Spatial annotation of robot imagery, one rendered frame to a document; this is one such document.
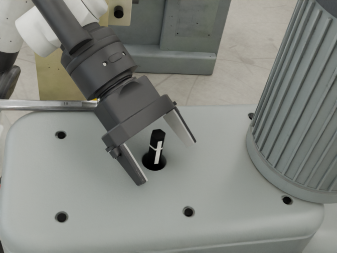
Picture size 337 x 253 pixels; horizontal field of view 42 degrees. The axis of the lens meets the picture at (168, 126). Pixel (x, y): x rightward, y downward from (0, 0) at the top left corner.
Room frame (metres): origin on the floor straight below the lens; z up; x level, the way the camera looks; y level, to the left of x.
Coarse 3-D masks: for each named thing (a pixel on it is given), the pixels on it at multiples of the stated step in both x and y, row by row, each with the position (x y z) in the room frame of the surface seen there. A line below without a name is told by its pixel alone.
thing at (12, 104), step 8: (0, 104) 0.47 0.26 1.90; (8, 104) 0.47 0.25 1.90; (16, 104) 0.47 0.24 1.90; (24, 104) 0.47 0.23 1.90; (32, 104) 0.48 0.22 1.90; (40, 104) 0.48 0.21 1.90; (48, 104) 0.48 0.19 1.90; (56, 104) 0.49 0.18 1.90; (64, 104) 0.49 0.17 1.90; (72, 104) 0.49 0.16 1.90; (80, 104) 0.50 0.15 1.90; (88, 104) 0.50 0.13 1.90; (96, 104) 0.51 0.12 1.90
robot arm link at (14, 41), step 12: (0, 0) 0.71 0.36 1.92; (12, 0) 0.71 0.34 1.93; (24, 0) 0.72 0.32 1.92; (0, 12) 0.70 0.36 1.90; (12, 12) 0.71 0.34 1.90; (24, 12) 0.72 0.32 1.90; (0, 24) 0.69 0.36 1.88; (12, 24) 0.70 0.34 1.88; (0, 36) 0.69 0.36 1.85; (12, 36) 0.70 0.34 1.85; (0, 48) 0.68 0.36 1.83; (12, 48) 0.70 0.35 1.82
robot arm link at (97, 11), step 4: (84, 0) 0.52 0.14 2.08; (88, 0) 0.52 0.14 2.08; (92, 0) 0.52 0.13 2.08; (96, 0) 0.52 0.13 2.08; (100, 0) 0.53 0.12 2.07; (104, 0) 0.57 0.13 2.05; (88, 4) 0.52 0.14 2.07; (92, 4) 0.52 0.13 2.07; (96, 4) 0.52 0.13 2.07; (100, 4) 0.53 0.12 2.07; (104, 4) 0.53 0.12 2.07; (88, 8) 0.52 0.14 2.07; (92, 8) 0.52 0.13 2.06; (96, 8) 0.52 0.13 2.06; (100, 8) 0.53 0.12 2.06; (104, 8) 0.53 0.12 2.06; (92, 12) 0.52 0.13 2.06; (96, 12) 0.52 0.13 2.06; (100, 12) 0.53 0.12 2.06; (104, 12) 0.53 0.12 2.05; (96, 16) 0.52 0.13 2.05; (100, 16) 0.53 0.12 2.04
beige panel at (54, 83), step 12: (108, 0) 2.09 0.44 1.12; (60, 48) 2.00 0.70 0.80; (36, 60) 1.96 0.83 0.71; (48, 60) 1.98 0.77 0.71; (60, 60) 2.00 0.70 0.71; (48, 72) 1.98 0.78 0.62; (60, 72) 2.00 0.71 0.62; (48, 84) 1.98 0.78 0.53; (60, 84) 2.00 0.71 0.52; (72, 84) 2.02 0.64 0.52; (48, 96) 1.98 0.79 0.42; (60, 96) 2.00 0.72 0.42; (72, 96) 2.02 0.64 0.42
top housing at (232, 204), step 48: (48, 144) 0.41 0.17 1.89; (96, 144) 0.43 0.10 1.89; (144, 144) 0.45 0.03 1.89; (240, 144) 0.48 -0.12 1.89; (0, 192) 0.32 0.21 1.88; (48, 192) 0.33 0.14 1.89; (96, 192) 0.34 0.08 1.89; (144, 192) 0.36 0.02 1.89; (192, 192) 0.37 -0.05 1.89; (240, 192) 0.39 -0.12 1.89; (48, 240) 0.26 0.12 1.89; (96, 240) 0.28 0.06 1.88; (144, 240) 0.29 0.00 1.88; (192, 240) 0.31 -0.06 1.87; (240, 240) 0.33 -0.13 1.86; (288, 240) 0.35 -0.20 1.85
